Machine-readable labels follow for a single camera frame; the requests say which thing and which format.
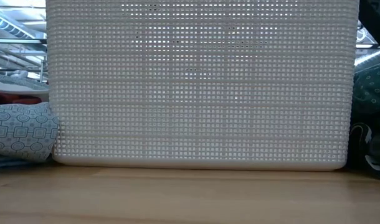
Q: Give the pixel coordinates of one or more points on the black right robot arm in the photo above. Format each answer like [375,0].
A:
[377,21]

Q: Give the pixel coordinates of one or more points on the green dotted button shirt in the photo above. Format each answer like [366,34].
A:
[372,90]

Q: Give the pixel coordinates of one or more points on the magenta garment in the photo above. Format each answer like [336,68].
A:
[15,99]

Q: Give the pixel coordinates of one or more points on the white perforated plastic laundry basket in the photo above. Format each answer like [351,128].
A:
[202,93]

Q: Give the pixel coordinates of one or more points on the light blue geometric patterned shirt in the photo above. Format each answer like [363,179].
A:
[18,133]

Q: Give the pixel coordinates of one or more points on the metal shelf rack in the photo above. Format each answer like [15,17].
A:
[42,70]

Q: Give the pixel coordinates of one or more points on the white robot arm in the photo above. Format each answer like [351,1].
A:
[18,74]

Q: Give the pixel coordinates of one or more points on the black shorts white lettering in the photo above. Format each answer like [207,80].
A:
[370,149]

